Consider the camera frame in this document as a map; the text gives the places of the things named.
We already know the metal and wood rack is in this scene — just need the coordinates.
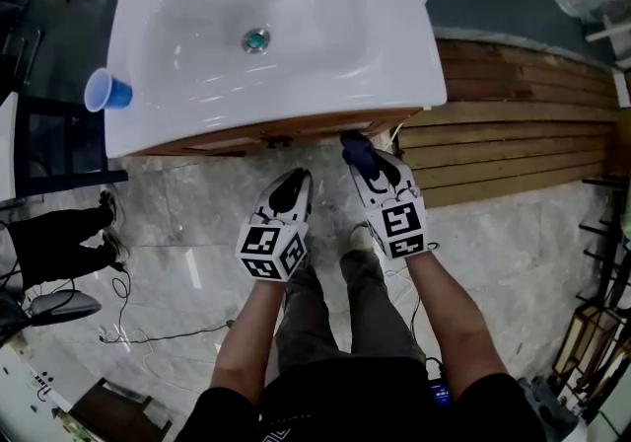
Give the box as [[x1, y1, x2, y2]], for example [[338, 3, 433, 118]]
[[551, 176, 631, 431]]

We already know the white side table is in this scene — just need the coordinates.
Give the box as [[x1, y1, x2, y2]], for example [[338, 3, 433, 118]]
[[584, 10, 631, 109]]

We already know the black power cable with brick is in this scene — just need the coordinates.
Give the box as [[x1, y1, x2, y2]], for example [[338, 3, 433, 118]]
[[98, 260, 236, 346]]

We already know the grey wheeled machine base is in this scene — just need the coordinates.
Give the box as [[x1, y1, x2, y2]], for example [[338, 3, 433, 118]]
[[27, 289, 104, 329]]

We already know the metal sink drain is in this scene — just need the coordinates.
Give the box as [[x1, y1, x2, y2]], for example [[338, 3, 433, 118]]
[[241, 28, 273, 55]]

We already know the wooden sink cabinet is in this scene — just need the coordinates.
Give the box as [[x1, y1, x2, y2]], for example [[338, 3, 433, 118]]
[[120, 107, 426, 158]]

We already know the person's right forearm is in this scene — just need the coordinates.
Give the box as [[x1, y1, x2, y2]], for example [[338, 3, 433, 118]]
[[403, 252, 510, 402]]

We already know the person's left forearm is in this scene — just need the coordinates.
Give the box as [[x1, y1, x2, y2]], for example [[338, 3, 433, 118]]
[[211, 276, 290, 406]]

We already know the person's right shoe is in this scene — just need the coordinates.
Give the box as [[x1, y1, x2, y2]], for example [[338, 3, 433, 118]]
[[349, 222, 382, 255]]

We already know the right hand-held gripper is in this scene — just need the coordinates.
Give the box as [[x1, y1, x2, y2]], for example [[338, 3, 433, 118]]
[[347, 148, 439, 262]]

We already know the person's black shirt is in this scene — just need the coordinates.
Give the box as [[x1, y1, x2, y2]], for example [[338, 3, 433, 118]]
[[175, 355, 544, 442]]

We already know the blue plastic cup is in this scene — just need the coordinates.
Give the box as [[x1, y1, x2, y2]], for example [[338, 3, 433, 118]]
[[83, 67, 134, 113]]

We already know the white board panel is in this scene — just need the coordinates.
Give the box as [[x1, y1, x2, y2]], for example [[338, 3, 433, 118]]
[[0, 331, 100, 442]]

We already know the wooden cabinet door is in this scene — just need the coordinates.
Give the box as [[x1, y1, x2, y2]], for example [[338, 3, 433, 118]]
[[181, 136, 270, 156], [290, 121, 395, 142]]

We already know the white table with black frame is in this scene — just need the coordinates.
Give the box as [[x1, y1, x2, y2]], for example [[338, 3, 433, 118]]
[[0, 92, 129, 200]]

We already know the phone with blue screen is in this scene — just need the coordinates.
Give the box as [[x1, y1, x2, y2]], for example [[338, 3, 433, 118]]
[[428, 383, 453, 407]]

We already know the dark blue cloth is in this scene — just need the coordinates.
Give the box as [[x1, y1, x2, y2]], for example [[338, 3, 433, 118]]
[[339, 129, 382, 171]]

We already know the white sink basin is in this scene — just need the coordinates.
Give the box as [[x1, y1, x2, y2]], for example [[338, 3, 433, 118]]
[[104, 0, 449, 159]]

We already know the wooden plank platform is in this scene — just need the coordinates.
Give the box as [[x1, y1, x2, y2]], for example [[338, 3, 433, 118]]
[[393, 37, 623, 210]]

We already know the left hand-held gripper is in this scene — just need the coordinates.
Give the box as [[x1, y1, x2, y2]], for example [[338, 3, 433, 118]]
[[234, 168, 315, 283]]

